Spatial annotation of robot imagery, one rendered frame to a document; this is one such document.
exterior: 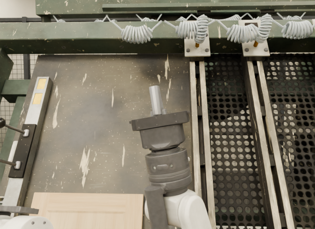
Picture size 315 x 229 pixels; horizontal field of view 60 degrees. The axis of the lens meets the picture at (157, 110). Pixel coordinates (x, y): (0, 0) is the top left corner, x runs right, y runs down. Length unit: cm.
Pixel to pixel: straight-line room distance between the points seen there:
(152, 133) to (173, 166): 8
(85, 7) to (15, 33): 55
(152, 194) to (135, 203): 42
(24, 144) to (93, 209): 35
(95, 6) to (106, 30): 54
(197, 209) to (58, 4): 151
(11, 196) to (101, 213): 31
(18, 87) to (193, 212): 101
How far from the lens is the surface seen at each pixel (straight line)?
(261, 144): 100
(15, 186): 107
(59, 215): 101
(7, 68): 143
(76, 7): 179
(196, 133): 97
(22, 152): 109
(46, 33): 130
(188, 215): 55
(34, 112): 115
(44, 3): 186
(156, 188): 54
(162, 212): 55
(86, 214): 98
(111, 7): 108
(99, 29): 124
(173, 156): 54
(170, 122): 54
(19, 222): 48
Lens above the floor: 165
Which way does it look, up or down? 4 degrees down
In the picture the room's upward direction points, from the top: straight up
